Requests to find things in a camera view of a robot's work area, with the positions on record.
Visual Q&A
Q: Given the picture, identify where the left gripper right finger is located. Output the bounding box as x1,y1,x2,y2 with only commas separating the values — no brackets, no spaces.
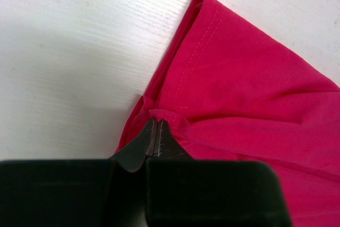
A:
145,121,292,226

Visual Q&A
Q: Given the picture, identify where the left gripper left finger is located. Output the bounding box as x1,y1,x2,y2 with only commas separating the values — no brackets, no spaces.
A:
1,120,157,226

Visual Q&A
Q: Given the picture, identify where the magenta t shirt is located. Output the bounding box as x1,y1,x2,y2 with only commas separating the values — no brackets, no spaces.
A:
118,0,339,226

